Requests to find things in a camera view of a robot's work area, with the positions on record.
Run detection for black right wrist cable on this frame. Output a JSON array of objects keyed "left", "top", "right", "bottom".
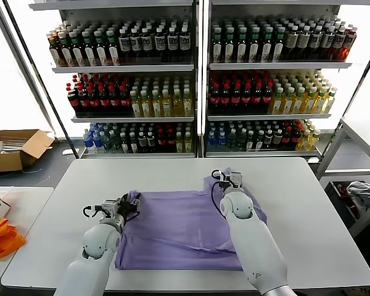
[{"left": 210, "top": 168, "right": 232, "bottom": 221}]

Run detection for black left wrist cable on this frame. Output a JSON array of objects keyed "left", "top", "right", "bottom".
[{"left": 82, "top": 205, "right": 104, "bottom": 219}]

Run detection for grey metal frame table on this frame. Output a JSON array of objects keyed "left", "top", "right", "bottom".
[{"left": 316, "top": 115, "right": 370, "bottom": 238}]

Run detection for dark bottle beige label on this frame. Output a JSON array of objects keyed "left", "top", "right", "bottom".
[
  {"left": 285, "top": 25, "right": 298, "bottom": 60},
  {"left": 297, "top": 25, "right": 311, "bottom": 60}
]

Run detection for black storage crate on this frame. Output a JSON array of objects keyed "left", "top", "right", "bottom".
[{"left": 325, "top": 179, "right": 370, "bottom": 229}]

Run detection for black slanted pole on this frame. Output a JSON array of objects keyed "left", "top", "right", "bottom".
[
  {"left": 1, "top": 0, "right": 80, "bottom": 158},
  {"left": 340, "top": 29, "right": 370, "bottom": 121}
]

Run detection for dark bottle navy white label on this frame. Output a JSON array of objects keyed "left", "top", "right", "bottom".
[
  {"left": 310, "top": 25, "right": 323, "bottom": 60},
  {"left": 118, "top": 28, "right": 131, "bottom": 62},
  {"left": 166, "top": 26, "right": 179, "bottom": 62},
  {"left": 130, "top": 27, "right": 142, "bottom": 62},
  {"left": 179, "top": 26, "right": 192, "bottom": 62},
  {"left": 322, "top": 25, "right": 335, "bottom": 60},
  {"left": 333, "top": 25, "right": 346, "bottom": 59},
  {"left": 141, "top": 27, "right": 153, "bottom": 62},
  {"left": 154, "top": 27, "right": 167, "bottom": 62}
]

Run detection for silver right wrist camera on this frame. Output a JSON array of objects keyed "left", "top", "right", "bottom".
[{"left": 223, "top": 172, "right": 244, "bottom": 189}]

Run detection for white side table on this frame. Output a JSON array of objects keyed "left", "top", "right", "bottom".
[{"left": 0, "top": 186, "right": 55, "bottom": 296}]

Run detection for grey crumpled garment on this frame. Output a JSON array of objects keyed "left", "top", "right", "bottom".
[{"left": 347, "top": 181, "right": 370, "bottom": 213}]

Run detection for open cardboard box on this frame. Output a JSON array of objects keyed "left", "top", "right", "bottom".
[{"left": 0, "top": 128, "right": 56, "bottom": 173}]

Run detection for red crumpled garment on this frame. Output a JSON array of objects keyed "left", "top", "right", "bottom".
[{"left": 335, "top": 183, "right": 358, "bottom": 216}]

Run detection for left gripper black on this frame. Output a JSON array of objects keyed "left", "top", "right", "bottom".
[{"left": 117, "top": 193, "right": 142, "bottom": 221}]

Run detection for white packing foam strips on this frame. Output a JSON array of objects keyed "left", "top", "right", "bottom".
[{"left": 0, "top": 138, "right": 31, "bottom": 154}]

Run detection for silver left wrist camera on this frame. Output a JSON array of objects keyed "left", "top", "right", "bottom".
[{"left": 101, "top": 199, "right": 121, "bottom": 218}]

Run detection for grey metal shelf rack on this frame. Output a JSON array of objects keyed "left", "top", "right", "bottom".
[
  {"left": 202, "top": 0, "right": 357, "bottom": 161},
  {"left": 27, "top": 0, "right": 201, "bottom": 160}
]

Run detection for grey window pillar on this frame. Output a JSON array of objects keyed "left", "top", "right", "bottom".
[{"left": 0, "top": 0, "right": 55, "bottom": 133}]

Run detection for blue label water bottle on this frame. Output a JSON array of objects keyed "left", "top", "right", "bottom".
[
  {"left": 207, "top": 131, "right": 218, "bottom": 151},
  {"left": 92, "top": 128, "right": 103, "bottom": 154},
  {"left": 82, "top": 129, "right": 93, "bottom": 154},
  {"left": 217, "top": 131, "right": 228, "bottom": 151}
]

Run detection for orange fabric bag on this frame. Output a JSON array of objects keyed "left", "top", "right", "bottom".
[{"left": 0, "top": 218, "right": 27, "bottom": 262}]

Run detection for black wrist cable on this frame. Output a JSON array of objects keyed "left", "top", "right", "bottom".
[
  {"left": 210, "top": 168, "right": 232, "bottom": 221},
  {"left": 82, "top": 205, "right": 104, "bottom": 219}
]

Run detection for red tea bottle white cap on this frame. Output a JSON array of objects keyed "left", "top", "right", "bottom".
[
  {"left": 48, "top": 33, "right": 60, "bottom": 67},
  {"left": 342, "top": 26, "right": 358, "bottom": 59}
]

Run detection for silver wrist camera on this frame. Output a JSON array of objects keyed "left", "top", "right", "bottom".
[
  {"left": 101, "top": 199, "right": 121, "bottom": 218},
  {"left": 223, "top": 172, "right": 244, "bottom": 189}
]

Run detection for green white label tea bottle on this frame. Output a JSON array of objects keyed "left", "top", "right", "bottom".
[
  {"left": 70, "top": 30, "right": 83, "bottom": 66},
  {"left": 81, "top": 29, "right": 95, "bottom": 66},
  {"left": 105, "top": 28, "right": 118, "bottom": 65},
  {"left": 236, "top": 26, "right": 249, "bottom": 62},
  {"left": 273, "top": 26, "right": 285, "bottom": 61},
  {"left": 249, "top": 26, "right": 261, "bottom": 62},
  {"left": 261, "top": 26, "right": 273, "bottom": 62},
  {"left": 57, "top": 30, "right": 71, "bottom": 67},
  {"left": 94, "top": 29, "right": 107, "bottom": 65},
  {"left": 212, "top": 27, "right": 224, "bottom": 62},
  {"left": 223, "top": 27, "right": 236, "bottom": 62}
]

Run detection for purple printed t-shirt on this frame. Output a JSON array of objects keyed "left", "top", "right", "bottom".
[{"left": 114, "top": 168, "right": 268, "bottom": 271}]

